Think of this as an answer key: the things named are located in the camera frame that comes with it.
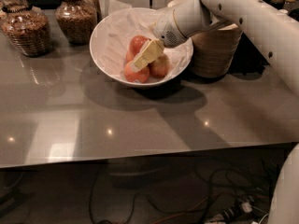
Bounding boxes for middle glass cereal jar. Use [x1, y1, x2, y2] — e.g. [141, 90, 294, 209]
[55, 0, 97, 45]

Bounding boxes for front stack of paper bowls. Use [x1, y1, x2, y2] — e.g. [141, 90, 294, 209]
[190, 24, 242, 78]

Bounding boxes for white floor cable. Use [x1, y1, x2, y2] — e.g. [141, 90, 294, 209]
[251, 212, 270, 224]

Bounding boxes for white ceramic bowl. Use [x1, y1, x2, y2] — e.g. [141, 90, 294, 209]
[89, 7, 194, 89]

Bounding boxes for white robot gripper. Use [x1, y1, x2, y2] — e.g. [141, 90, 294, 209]
[130, 0, 215, 72]

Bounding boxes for left glass cereal jar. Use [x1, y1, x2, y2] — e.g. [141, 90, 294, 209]
[0, 0, 52, 57]

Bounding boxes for power strip on floor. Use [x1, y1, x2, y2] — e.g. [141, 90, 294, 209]
[204, 201, 260, 224]

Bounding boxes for black floor cable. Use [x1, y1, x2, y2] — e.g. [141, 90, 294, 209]
[88, 159, 281, 224]

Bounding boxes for brown bottle with cap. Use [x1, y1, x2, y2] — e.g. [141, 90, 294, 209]
[284, 0, 296, 12]

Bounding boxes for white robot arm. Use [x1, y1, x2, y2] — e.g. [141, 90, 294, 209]
[131, 0, 299, 94]

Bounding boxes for dark bottle with cap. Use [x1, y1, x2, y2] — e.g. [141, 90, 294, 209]
[270, 0, 284, 9]

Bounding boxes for glass cereal jar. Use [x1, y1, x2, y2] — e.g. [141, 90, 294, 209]
[55, 0, 97, 45]
[0, 0, 52, 57]

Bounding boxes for white paper liner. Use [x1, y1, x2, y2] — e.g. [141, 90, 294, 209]
[93, 0, 193, 83]

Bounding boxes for right yellowish red apple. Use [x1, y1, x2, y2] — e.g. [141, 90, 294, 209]
[149, 54, 170, 78]

